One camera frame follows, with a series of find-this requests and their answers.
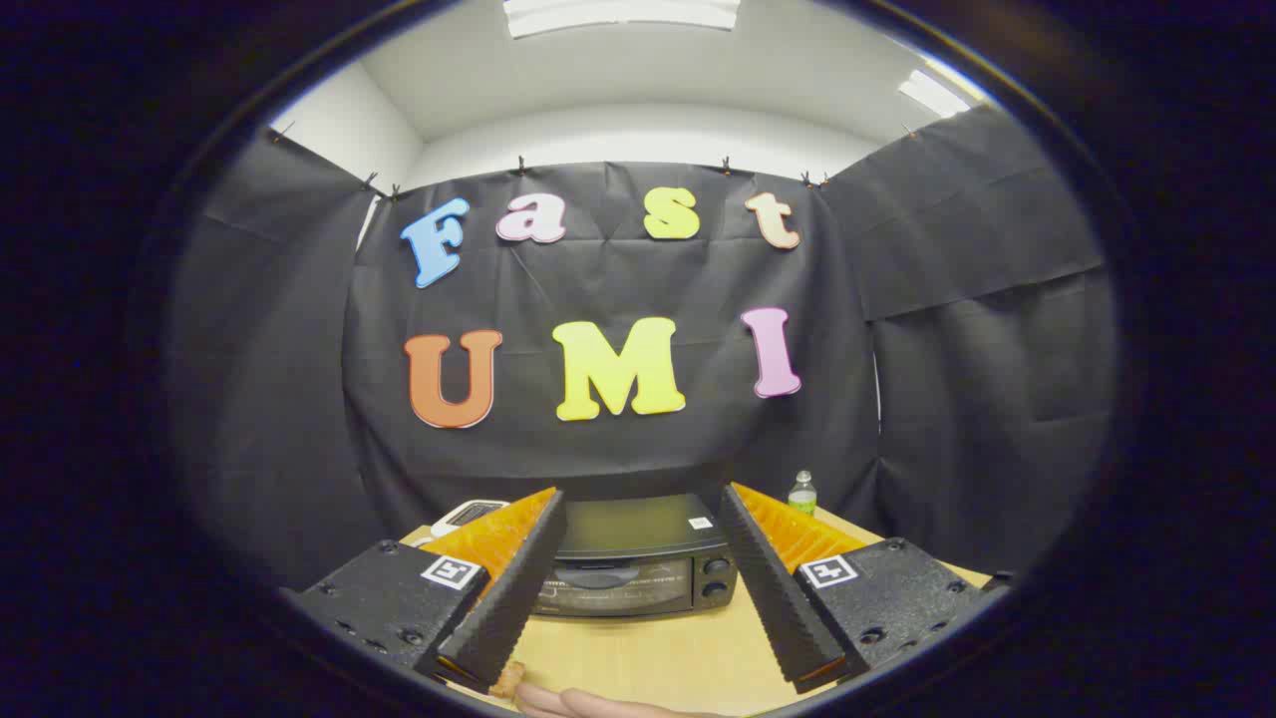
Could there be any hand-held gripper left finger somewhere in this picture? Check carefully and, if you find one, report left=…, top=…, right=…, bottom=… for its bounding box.
left=289, top=487, right=569, bottom=696

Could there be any black toaster oven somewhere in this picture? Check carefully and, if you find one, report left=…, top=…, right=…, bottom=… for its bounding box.
left=533, top=493, right=740, bottom=619

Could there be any long ceiling light panel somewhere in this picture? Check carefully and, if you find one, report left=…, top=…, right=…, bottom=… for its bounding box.
left=502, top=0, right=742, bottom=40

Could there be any small ceiling light panel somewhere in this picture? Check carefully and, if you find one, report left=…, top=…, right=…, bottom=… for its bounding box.
left=897, top=68, right=974, bottom=120

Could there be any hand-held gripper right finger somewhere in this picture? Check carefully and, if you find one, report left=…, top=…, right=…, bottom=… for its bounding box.
left=718, top=483, right=1013, bottom=696

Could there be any white slot toaster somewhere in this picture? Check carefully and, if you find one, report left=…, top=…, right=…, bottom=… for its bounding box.
left=431, top=499, right=510, bottom=540

